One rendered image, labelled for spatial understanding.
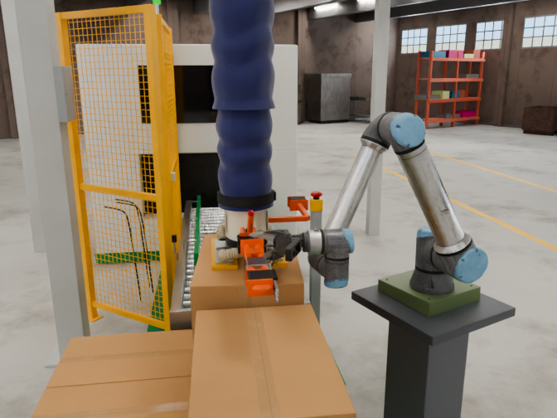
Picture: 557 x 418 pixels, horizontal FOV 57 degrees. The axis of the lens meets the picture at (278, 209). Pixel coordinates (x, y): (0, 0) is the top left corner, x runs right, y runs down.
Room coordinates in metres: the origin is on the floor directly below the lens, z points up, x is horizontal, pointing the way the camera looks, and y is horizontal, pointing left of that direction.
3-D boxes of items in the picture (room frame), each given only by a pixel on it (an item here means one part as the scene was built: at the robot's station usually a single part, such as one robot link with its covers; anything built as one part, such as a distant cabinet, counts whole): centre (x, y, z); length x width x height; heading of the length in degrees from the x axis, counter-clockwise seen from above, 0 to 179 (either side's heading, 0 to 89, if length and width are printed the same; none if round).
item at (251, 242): (1.72, 0.10, 1.14); 0.10 x 0.08 x 0.06; 97
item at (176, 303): (3.44, 0.67, 0.50); 2.31 x 0.05 x 0.19; 8
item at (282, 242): (1.74, -0.04, 1.14); 0.12 x 0.09 x 0.08; 98
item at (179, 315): (2.32, 0.19, 0.58); 0.70 x 0.03 x 0.06; 98
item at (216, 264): (1.96, 0.22, 1.04); 0.34 x 0.10 x 0.05; 7
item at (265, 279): (1.37, 0.06, 1.14); 0.08 x 0.07 x 0.05; 7
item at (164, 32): (4.02, 0.85, 1.05); 1.17 x 0.10 x 2.10; 8
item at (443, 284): (2.09, -0.68, 0.86); 0.19 x 0.19 x 0.10
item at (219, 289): (1.95, 0.13, 0.81); 0.60 x 0.40 x 0.40; 3
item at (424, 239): (2.09, -0.68, 1.00); 0.17 x 0.15 x 0.18; 19
